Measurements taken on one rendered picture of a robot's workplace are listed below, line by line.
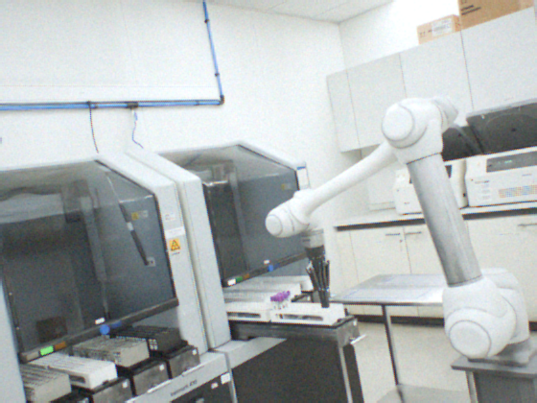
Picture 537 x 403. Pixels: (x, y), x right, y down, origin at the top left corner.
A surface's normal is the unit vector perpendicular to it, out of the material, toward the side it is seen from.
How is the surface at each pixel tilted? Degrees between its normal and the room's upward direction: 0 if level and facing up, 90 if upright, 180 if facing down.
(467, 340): 96
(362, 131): 90
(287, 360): 90
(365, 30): 90
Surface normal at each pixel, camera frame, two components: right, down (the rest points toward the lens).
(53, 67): 0.73, -0.10
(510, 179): -0.65, 0.16
